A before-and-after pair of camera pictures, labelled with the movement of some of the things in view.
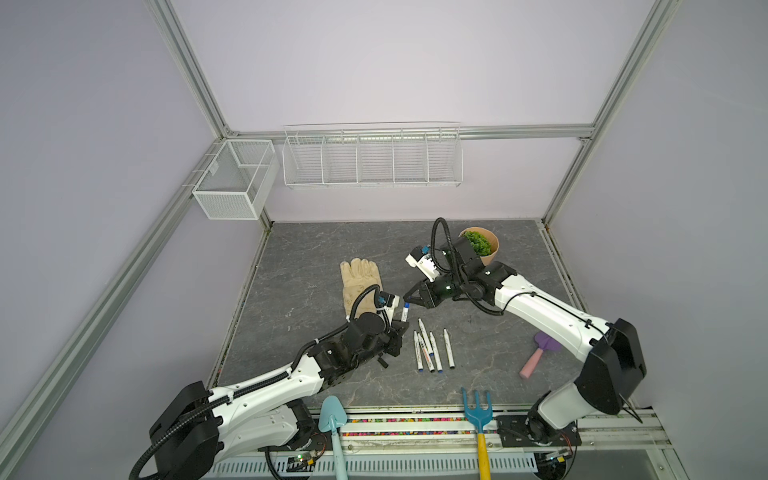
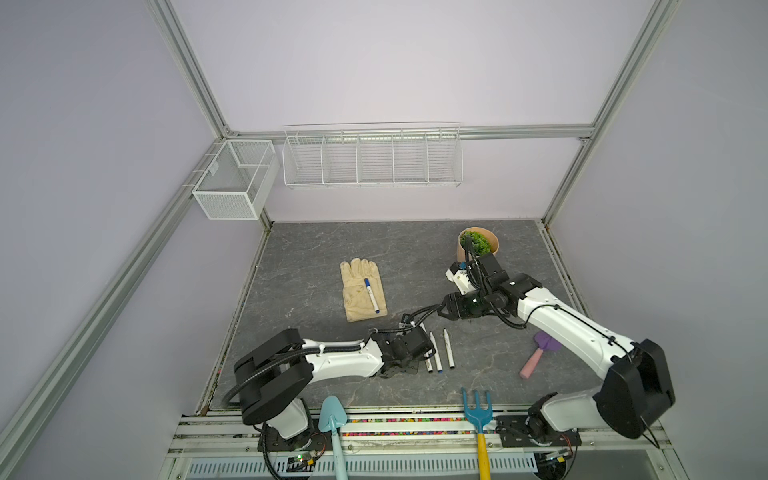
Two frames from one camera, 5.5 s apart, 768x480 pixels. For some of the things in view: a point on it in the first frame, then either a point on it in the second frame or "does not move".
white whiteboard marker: x=449 y=350 does not move
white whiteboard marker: x=435 y=352 does not move
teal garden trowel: x=333 y=417 does not move
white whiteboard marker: x=405 y=311 to x=369 y=290
